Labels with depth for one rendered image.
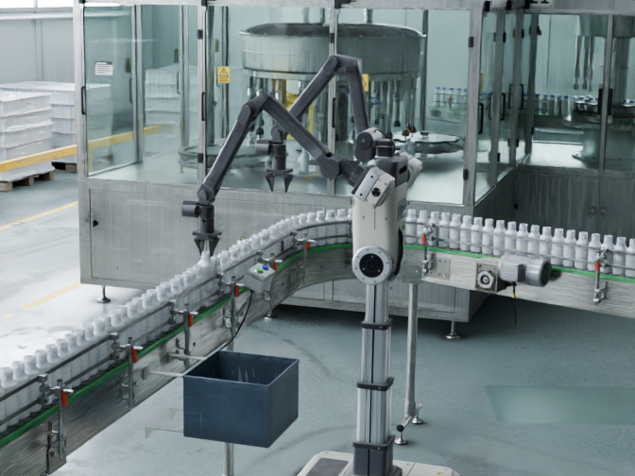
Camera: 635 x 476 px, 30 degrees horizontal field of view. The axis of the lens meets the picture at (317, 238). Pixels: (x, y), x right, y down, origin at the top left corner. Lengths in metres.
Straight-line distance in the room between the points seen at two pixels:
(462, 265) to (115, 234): 3.33
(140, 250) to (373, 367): 3.85
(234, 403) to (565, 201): 5.73
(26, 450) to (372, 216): 1.70
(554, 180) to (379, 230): 4.92
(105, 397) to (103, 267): 4.63
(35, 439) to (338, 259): 2.62
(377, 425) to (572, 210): 4.85
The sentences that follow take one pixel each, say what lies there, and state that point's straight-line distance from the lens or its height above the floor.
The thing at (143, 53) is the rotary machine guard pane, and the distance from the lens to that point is 8.18.
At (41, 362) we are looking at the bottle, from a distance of 3.63.
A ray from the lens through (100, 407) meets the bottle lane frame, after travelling 3.91.
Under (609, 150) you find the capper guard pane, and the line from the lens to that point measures 9.32.
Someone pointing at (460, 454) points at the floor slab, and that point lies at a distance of 5.96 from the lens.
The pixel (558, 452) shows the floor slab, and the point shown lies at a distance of 6.08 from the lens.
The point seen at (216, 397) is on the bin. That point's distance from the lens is 4.02.
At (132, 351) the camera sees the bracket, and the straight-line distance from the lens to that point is 3.93.
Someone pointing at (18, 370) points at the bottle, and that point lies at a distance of 3.53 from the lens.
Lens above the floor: 2.23
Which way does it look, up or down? 12 degrees down
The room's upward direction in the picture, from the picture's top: 1 degrees clockwise
